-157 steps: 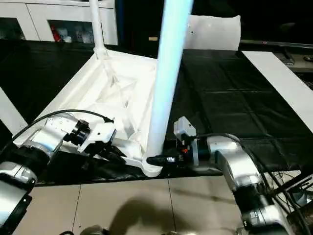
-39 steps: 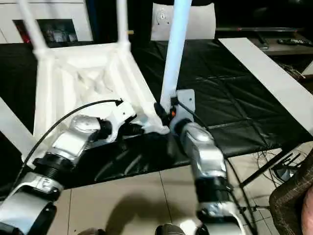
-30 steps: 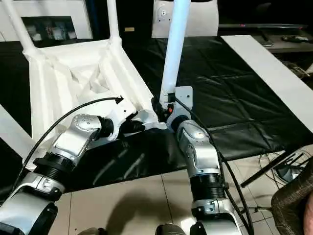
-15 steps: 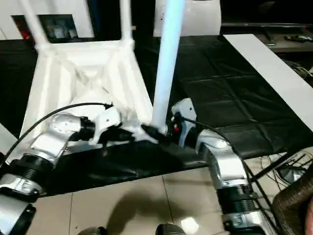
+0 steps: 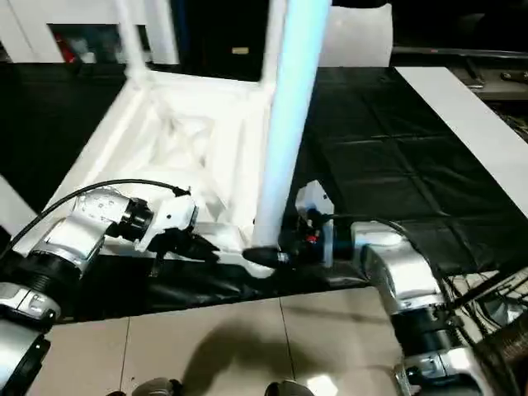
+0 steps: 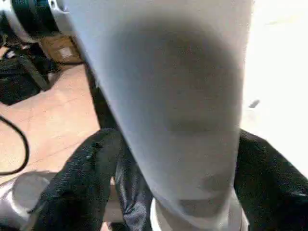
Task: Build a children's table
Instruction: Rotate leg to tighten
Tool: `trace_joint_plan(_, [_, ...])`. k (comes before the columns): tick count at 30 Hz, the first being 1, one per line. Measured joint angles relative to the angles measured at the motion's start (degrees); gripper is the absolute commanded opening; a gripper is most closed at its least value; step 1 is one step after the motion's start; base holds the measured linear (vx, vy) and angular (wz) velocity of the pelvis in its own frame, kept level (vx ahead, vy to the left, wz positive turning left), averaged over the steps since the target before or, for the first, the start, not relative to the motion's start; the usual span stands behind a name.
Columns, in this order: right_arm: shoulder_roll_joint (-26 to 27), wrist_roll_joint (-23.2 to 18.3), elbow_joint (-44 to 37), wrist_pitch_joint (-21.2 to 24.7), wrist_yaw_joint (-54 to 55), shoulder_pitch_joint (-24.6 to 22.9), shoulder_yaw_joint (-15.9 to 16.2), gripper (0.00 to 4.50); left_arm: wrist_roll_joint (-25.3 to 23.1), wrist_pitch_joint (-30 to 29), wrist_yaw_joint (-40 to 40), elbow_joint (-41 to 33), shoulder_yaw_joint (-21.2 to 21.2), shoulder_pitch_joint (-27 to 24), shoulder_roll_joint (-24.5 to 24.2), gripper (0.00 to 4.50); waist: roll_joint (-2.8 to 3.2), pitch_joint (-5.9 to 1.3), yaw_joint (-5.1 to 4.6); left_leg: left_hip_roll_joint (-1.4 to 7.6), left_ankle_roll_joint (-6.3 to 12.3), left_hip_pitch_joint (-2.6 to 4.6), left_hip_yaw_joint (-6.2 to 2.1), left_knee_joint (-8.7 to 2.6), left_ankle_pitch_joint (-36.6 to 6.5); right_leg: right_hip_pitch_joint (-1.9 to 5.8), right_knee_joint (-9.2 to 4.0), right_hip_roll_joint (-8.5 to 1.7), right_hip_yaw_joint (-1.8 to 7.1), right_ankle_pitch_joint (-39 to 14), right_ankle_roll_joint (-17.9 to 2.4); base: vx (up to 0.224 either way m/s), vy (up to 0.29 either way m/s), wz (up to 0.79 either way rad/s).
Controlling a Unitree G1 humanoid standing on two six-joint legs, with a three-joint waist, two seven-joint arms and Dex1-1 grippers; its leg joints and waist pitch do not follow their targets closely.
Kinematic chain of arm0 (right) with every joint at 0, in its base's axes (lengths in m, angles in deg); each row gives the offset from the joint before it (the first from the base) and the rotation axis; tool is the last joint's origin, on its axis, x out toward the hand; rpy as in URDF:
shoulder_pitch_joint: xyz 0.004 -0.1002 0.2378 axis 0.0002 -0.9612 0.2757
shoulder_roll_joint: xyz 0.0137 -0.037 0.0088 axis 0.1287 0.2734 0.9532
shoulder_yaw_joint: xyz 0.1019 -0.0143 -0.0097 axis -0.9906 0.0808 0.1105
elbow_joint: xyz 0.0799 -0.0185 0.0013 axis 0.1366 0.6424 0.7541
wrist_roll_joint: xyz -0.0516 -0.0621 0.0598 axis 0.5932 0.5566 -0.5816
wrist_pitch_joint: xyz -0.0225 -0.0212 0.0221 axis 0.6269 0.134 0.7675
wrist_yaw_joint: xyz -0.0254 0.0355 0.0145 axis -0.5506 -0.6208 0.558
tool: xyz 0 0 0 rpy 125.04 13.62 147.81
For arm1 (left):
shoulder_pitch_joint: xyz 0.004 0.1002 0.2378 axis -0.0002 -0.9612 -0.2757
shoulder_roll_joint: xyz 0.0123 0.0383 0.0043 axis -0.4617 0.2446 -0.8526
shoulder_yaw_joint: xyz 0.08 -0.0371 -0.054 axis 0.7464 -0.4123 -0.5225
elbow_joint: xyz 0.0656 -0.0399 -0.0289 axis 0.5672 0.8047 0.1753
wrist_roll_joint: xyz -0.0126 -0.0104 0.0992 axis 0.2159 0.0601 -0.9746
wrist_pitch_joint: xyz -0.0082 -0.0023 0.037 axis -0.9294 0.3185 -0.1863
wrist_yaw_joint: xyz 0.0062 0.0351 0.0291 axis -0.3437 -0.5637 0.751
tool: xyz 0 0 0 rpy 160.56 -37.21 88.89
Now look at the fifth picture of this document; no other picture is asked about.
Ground white plastic table top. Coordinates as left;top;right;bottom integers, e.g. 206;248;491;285
7;68;281;281

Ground white plastic table leg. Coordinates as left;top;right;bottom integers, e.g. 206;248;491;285
0;175;39;243
251;0;332;249
114;0;149;83
259;0;288;90

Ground black padded mat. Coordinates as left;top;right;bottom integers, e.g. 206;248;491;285
0;61;528;323

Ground dark right robot foot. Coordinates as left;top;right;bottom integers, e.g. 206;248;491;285
266;379;314;396

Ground dark robot foot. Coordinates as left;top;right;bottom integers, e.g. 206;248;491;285
266;379;314;396
134;377;182;396

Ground dark left robot foot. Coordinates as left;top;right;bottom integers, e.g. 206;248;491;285
134;377;182;396

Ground black metal rod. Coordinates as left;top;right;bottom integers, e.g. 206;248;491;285
453;276;528;306

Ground white flat board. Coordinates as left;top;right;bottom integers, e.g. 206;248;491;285
394;65;528;207

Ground black router with antennas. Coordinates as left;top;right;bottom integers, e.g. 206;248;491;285
482;288;528;327

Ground white curved plastic panel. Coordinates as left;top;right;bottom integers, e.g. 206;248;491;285
321;3;393;68

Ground red bottle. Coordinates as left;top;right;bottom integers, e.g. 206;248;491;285
61;35;78;64

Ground dark side table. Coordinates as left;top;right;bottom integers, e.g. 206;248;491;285
391;47;528;102

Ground white glass-door cabinet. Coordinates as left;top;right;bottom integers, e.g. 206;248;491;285
0;0;181;66

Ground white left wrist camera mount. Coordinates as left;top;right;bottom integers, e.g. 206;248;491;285
134;193;200;252

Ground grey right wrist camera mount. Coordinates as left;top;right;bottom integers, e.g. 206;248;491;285
295;180;335;269

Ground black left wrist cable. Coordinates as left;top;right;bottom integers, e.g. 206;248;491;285
0;178;191;261

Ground grey cable coil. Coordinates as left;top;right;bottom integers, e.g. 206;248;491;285
441;271;528;331

